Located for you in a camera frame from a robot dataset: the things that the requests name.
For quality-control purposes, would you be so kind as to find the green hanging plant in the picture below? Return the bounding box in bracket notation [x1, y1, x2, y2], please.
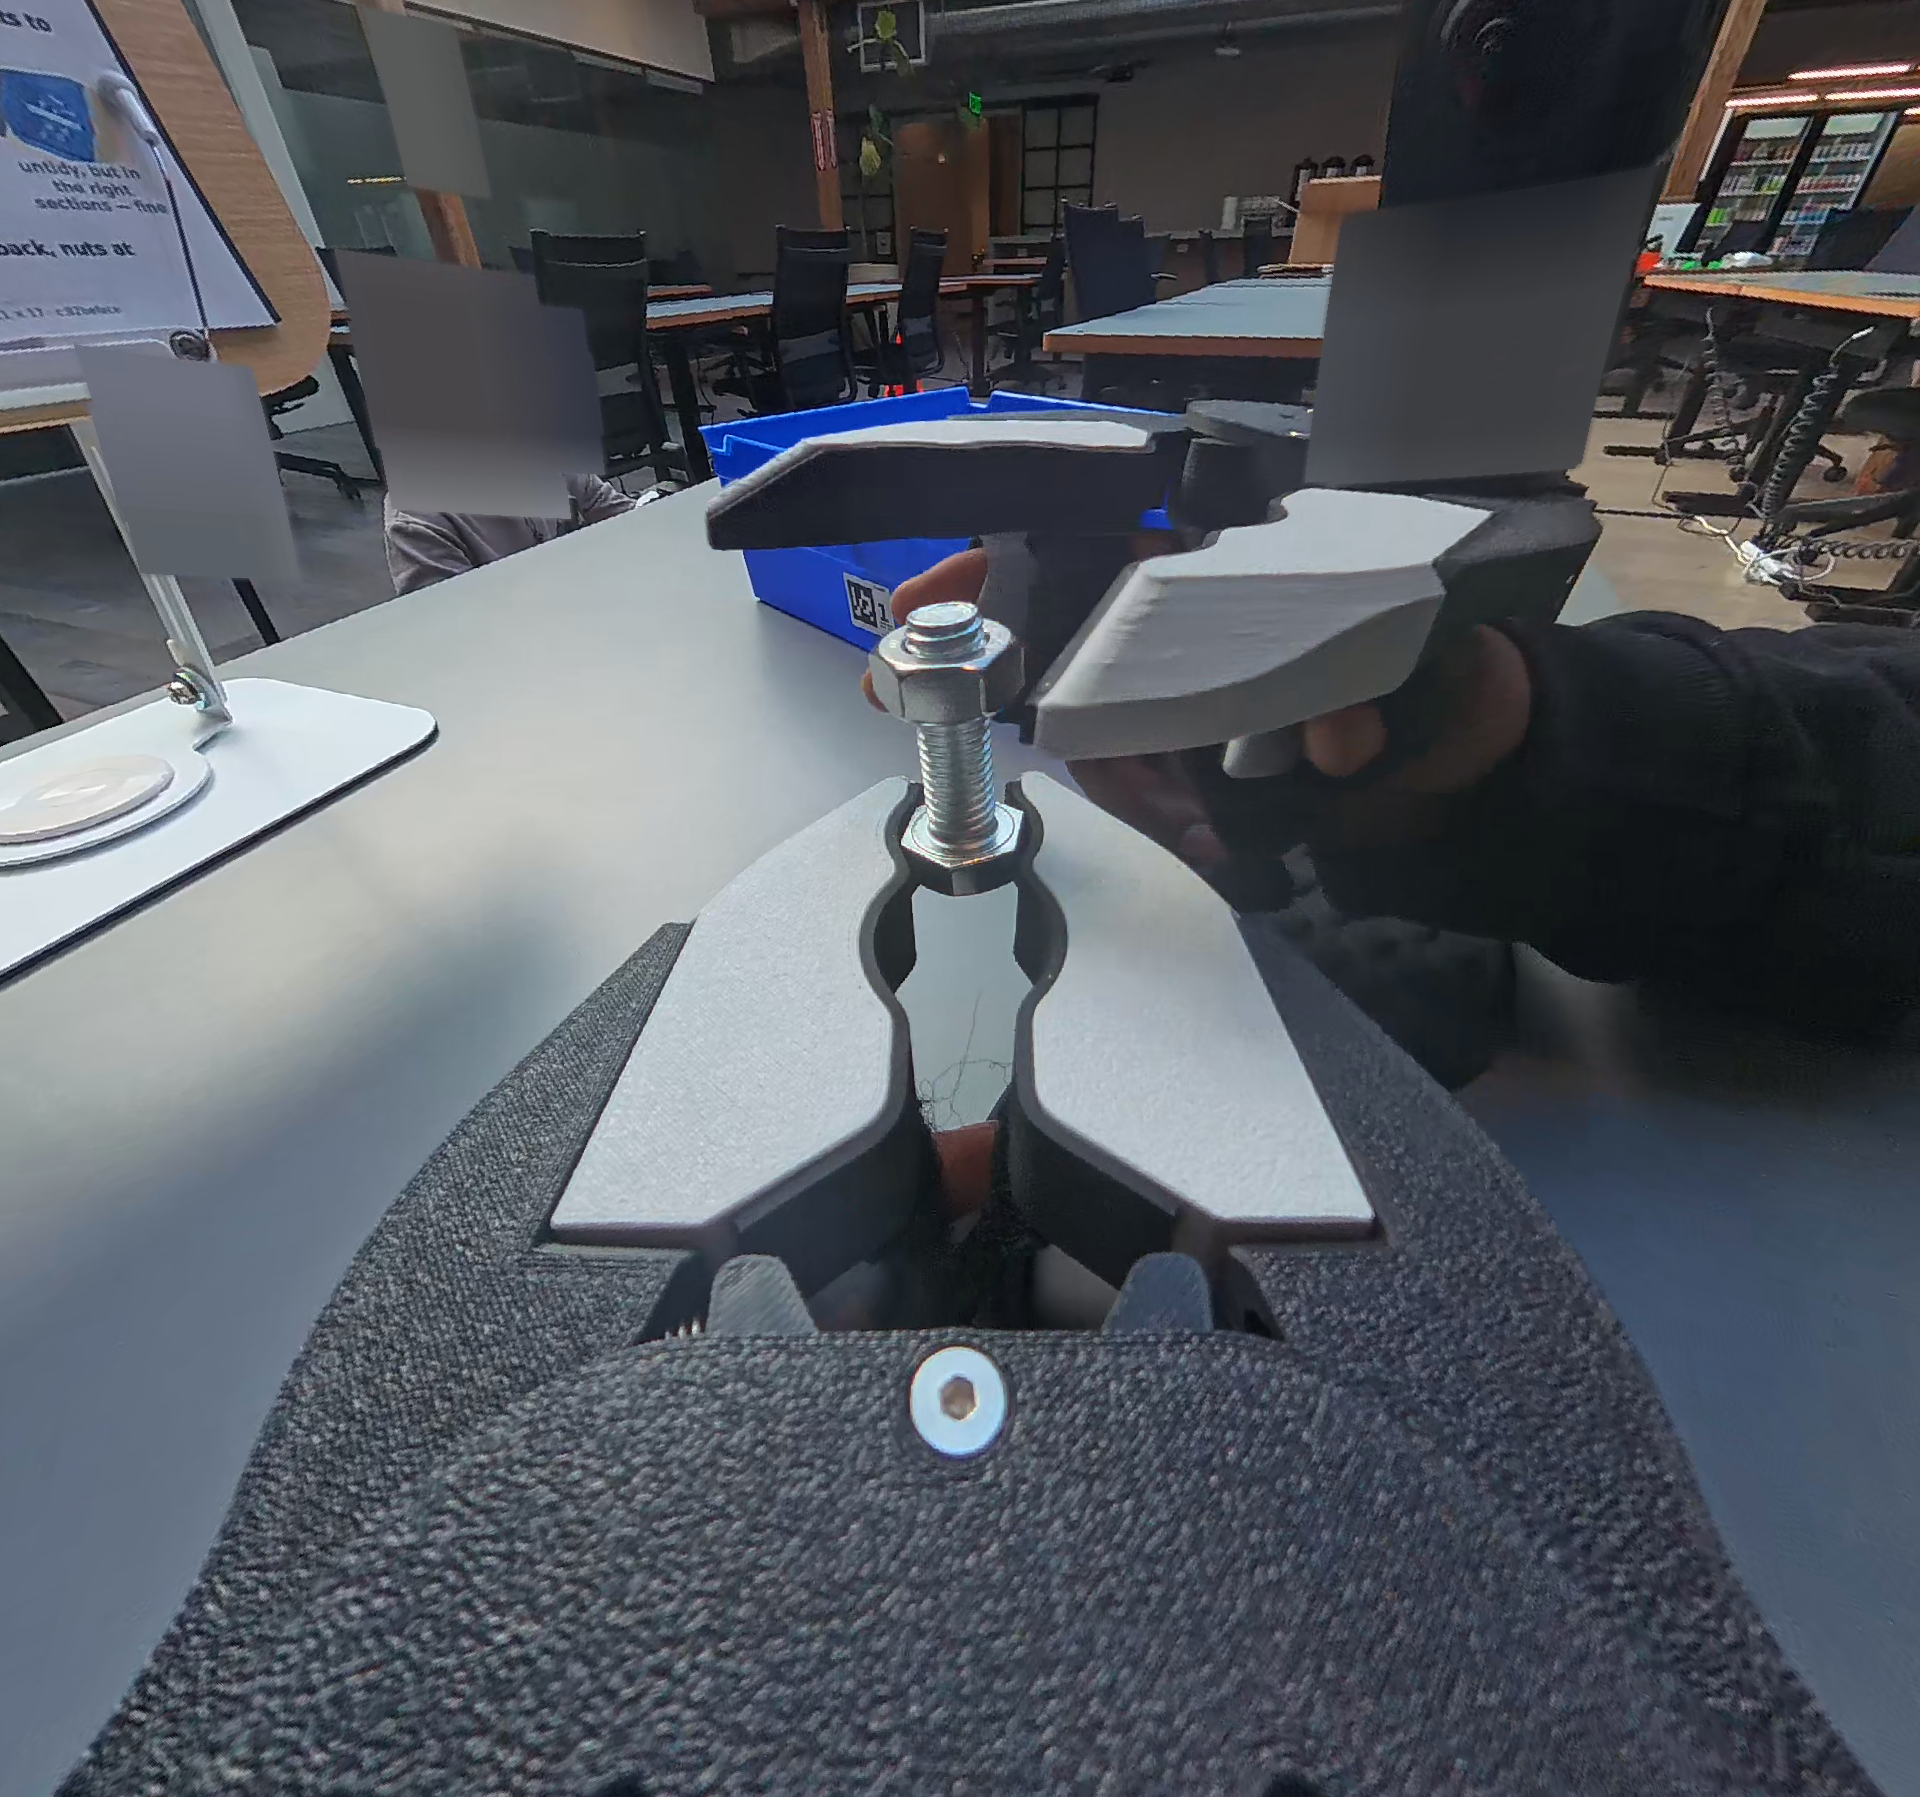
[858, 8, 926, 181]

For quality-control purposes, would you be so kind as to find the person's right hand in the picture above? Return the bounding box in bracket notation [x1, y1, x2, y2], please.
[859, 547, 1542, 929]

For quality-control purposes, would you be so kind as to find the person's left hand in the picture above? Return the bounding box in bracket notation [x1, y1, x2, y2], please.
[933, 1119, 1005, 1222]

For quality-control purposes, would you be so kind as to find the black coiled cable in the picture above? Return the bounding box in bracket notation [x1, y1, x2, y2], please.
[1760, 335, 1865, 521]

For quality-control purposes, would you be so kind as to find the grey desk with wooden edge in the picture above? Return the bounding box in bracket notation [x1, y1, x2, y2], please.
[1642, 269, 1920, 326]
[1041, 276, 1336, 402]
[647, 276, 1053, 440]

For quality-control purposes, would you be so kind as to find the glass door drinks fridge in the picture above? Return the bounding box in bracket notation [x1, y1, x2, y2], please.
[1700, 109, 1899, 262]

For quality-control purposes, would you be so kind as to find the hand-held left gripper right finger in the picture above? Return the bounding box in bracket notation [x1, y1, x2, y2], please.
[1007, 774, 1381, 1281]

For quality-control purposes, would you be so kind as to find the wooden display board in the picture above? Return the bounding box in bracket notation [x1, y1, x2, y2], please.
[66, 0, 331, 404]

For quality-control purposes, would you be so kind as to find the blue divided parts bin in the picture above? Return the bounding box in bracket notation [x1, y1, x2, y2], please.
[695, 389, 1187, 657]

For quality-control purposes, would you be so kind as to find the person's right forearm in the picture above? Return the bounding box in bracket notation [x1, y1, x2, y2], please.
[1521, 611, 1920, 1038]

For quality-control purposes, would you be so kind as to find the white document stand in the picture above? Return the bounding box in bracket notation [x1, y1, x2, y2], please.
[0, 327, 441, 991]

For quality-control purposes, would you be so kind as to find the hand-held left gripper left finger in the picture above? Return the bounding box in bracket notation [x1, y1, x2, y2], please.
[542, 774, 921, 1251]

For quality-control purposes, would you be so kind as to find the silver hex bolt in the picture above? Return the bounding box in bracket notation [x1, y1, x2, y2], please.
[897, 601, 1045, 901]

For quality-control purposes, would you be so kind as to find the black office chair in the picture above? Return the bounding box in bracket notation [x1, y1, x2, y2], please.
[1798, 389, 1920, 621]
[891, 229, 953, 385]
[772, 225, 858, 411]
[532, 229, 672, 480]
[1062, 199, 1165, 318]

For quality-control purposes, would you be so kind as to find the wooden cabinet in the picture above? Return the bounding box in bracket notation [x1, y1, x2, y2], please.
[1290, 178, 1381, 269]

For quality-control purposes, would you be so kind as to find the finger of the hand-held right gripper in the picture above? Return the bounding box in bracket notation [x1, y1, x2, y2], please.
[705, 418, 1189, 555]
[1022, 488, 1497, 781]

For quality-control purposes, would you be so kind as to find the silver hex nut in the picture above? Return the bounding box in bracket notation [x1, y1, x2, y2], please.
[869, 621, 1028, 724]

